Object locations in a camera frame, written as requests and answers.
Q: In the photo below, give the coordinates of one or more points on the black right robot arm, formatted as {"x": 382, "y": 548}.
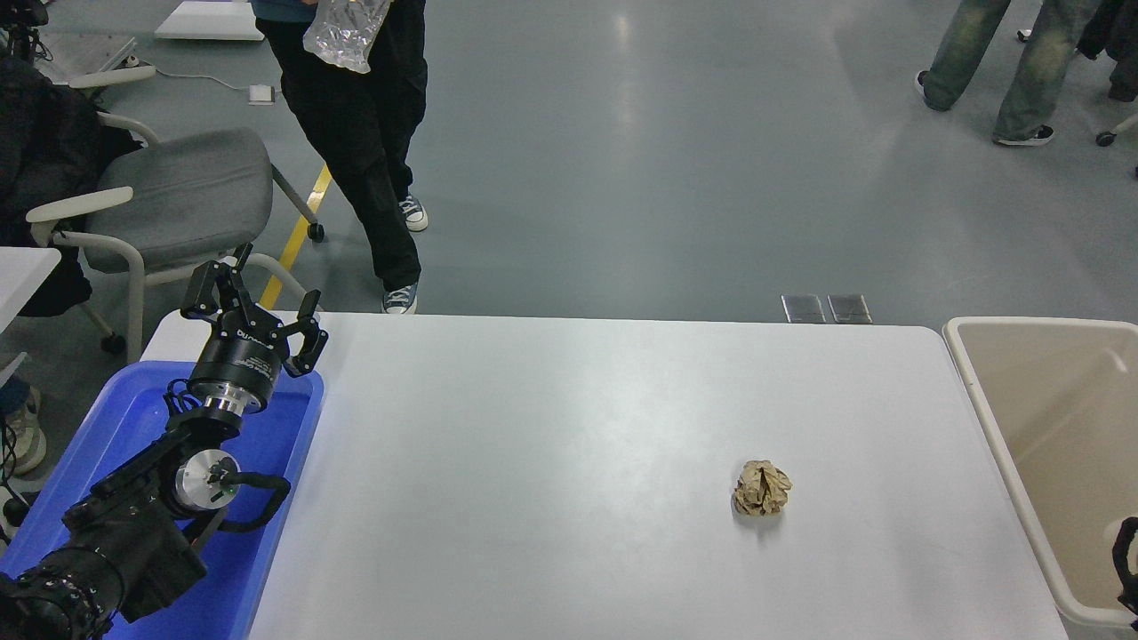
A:
{"x": 1122, "y": 569}

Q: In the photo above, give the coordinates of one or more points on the large pale bin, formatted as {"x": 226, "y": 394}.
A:
{"x": 1067, "y": 418}

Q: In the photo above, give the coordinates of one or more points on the grey office chair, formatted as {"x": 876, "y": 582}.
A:
{"x": 187, "y": 187}

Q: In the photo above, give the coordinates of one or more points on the pale grey equipment base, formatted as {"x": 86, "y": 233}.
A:
{"x": 84, "y": 53}

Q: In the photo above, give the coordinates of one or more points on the white chair leg with caster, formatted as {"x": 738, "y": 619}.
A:
{"x": 1106, "y": 138}

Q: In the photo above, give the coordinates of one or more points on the flat white board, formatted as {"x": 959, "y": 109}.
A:
{"x": 209, "y": 20}

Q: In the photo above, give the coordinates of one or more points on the white side table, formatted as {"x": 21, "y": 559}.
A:
{"x": 22, "y": 276}

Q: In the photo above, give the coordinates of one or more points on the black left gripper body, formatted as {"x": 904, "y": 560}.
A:
{"x": 238, "y": 356}

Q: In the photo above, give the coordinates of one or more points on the clear crinkled plastic bag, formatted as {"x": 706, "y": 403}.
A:
{"x": 347, "y": 36}

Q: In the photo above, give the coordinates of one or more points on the blue plastic tray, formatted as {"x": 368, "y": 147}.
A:
{"x": 133, "y": 418}

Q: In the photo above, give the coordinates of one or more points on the crumpled tan paper ball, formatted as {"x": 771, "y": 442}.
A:
{"x": 762, "y": 489}

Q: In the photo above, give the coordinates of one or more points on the white power adapter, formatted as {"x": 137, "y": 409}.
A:
{"x": 261, "y": 93}

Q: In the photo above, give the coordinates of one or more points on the black jacket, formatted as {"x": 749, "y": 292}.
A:
{"x": 36, "y": 142}

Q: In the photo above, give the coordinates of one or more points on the black equipment stand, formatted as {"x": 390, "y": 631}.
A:
{"x": 22, "y": 18}

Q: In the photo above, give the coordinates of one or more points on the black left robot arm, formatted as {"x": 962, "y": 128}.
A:
{"x": 116, "y": 533}

